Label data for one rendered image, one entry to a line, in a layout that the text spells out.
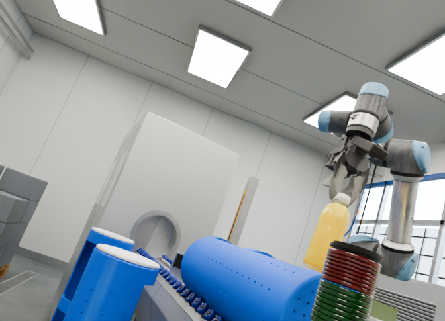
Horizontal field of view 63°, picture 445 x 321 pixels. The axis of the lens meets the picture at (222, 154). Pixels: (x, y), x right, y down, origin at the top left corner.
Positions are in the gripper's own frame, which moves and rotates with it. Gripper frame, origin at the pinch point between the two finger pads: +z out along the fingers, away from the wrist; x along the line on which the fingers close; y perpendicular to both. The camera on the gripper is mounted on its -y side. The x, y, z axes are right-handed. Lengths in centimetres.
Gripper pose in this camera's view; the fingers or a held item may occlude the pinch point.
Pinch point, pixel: (342, 198)
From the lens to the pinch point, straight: 95.1
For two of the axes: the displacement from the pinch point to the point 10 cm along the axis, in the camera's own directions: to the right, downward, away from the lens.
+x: -8.4, -4.9, -2.2
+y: -3.4, 1.8, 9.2
